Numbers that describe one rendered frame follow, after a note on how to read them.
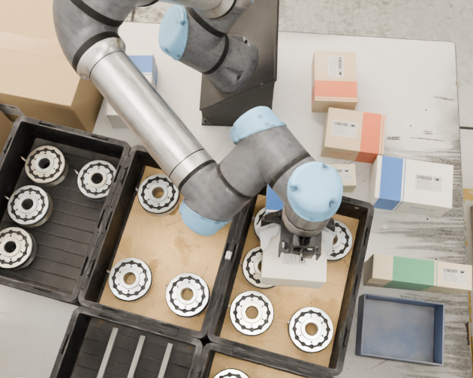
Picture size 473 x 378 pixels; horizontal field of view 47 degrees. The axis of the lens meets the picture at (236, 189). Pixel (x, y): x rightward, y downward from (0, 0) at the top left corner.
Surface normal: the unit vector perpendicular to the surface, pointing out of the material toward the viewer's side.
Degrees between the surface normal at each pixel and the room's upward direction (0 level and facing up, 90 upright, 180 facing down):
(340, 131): 0
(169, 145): 12
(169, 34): 50
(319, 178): 0
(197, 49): 69
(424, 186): 0
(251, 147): 42
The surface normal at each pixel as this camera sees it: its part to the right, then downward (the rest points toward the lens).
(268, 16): -0.70, -0.25
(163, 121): 0.15, -0.35
